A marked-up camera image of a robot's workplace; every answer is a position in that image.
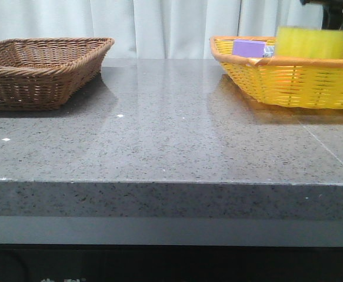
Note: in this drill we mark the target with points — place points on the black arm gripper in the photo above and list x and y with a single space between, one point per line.
332 13

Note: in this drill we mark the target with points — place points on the yellow packing tape roll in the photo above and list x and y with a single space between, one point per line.
309 43

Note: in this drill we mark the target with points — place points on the yellow woven basket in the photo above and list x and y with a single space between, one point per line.
283 81

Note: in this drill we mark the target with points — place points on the purple rectangular block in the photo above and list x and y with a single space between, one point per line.
248 48

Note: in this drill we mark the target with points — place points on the white curtain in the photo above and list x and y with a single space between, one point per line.
154 29

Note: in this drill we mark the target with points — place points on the brown wicker basket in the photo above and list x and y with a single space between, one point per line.
43 73

